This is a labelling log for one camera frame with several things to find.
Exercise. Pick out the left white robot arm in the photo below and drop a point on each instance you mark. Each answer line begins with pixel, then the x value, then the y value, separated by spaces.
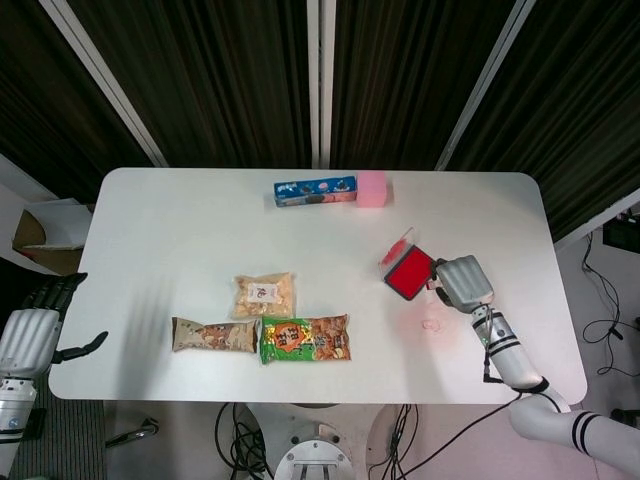
pixel 12 405

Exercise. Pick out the open cardboard box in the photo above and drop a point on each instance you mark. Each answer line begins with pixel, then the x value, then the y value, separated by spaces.
pixel 55 225

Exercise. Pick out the pink cube box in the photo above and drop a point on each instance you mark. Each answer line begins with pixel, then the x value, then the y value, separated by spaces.
pixel 372 190

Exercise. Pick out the black electronic device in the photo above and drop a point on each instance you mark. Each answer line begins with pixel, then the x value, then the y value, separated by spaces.
pixel 620 234

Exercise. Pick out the green and orange snack bag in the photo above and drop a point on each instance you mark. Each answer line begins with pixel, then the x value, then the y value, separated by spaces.
pixel 305 340

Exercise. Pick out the clear bag of pale snacks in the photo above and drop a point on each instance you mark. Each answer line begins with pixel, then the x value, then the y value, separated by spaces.
pixel 262 295

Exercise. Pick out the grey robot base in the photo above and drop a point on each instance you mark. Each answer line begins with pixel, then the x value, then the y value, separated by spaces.
pixel 320 455

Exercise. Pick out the brown and cream snack bag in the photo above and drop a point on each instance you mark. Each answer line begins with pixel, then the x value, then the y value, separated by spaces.
pixel 215 335

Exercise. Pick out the dark pleated curtain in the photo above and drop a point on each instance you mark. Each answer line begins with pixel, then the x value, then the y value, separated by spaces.
pixel 225 75

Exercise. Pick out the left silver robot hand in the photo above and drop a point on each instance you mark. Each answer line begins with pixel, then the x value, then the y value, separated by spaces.
pixel 30 335

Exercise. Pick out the white frame post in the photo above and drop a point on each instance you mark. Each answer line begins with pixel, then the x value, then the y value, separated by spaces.
pixel 321 80
pixel 482 85
pixel 107 85

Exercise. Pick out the white and red stamp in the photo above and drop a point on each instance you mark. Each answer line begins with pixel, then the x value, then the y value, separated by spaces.
pixel 431 286

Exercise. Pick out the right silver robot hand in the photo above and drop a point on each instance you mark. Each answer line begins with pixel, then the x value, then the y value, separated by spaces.
pixel 465 282

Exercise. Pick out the blue cookie box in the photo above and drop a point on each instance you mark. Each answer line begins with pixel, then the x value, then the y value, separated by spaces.
pixel 315 192

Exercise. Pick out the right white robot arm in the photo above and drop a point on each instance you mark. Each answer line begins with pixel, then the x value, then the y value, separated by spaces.
pixel 520 370

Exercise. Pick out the red ink pad case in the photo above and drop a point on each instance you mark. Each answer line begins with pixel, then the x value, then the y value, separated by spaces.
pixel 409 272

